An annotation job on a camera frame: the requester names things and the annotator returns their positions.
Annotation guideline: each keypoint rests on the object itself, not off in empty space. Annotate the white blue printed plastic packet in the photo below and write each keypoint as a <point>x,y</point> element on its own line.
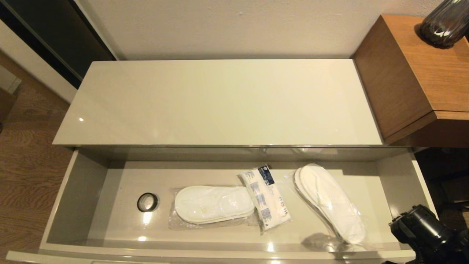
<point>265,198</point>

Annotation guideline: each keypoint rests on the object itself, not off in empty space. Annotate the white slippers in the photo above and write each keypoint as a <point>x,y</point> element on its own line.
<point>329,201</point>
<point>212,203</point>

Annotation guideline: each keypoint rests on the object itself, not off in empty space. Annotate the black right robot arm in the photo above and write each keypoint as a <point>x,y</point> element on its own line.
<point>421,227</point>

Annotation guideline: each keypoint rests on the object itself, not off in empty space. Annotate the black tape roll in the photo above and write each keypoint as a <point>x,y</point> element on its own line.
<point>138,202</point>

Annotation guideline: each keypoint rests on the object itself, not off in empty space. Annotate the brown wooden side cabinet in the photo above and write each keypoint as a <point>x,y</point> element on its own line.
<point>403,80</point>

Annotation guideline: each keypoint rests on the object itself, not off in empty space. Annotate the dark sliding door panel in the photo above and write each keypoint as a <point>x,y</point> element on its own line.
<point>55,29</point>

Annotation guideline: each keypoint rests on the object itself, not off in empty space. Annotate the light grey box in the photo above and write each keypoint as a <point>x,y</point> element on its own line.
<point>8,80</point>

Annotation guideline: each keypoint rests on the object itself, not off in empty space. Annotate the dark ribbed glass vase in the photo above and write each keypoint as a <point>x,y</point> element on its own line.
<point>443,25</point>

